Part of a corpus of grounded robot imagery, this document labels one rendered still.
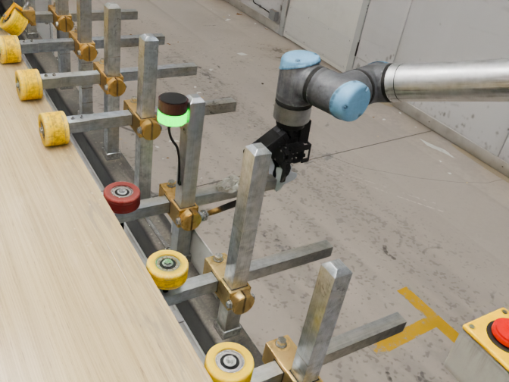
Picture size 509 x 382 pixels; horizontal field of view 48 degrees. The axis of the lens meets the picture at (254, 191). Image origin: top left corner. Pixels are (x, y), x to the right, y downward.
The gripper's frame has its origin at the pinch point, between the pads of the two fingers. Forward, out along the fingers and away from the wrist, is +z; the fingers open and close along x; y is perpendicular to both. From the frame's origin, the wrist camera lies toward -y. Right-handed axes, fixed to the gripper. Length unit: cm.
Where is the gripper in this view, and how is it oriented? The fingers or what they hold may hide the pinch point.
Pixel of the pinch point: (273, 187)
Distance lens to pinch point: 150.3
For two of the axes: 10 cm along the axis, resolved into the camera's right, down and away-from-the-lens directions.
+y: 8.6, -2.2, 4.6
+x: -4.9, -5.4, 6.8
